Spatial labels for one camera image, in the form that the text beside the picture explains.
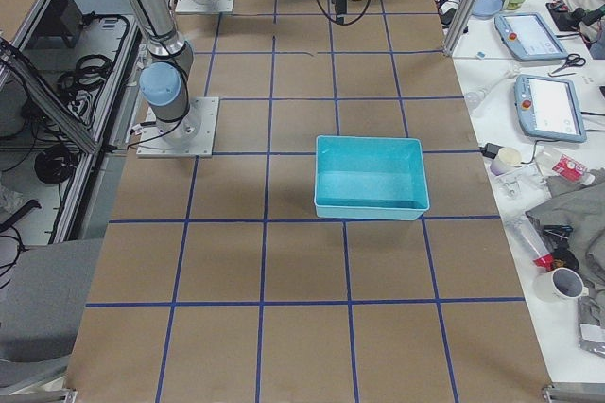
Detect light blue plate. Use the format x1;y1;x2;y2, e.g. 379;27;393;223
472;0;503;20

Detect turquoise plastic bin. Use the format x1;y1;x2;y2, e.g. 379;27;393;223
314;135;430;220

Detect upper blue teach pendant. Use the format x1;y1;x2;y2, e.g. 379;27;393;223
493;12;568;61

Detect blue teach pendant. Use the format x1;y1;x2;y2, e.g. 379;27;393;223
514;75;587;143
493;12;568;61

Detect lower blue teach pendant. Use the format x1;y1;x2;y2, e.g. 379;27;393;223
514;75;587;143

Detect black scissors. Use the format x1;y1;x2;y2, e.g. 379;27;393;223
548;53;586;77

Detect grey cloth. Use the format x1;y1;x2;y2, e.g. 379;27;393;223
527;177;604;322

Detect white mug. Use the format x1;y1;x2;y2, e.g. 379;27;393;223
533;268;589;302

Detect black cable bundle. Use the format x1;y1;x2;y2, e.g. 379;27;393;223
56;55;112;106

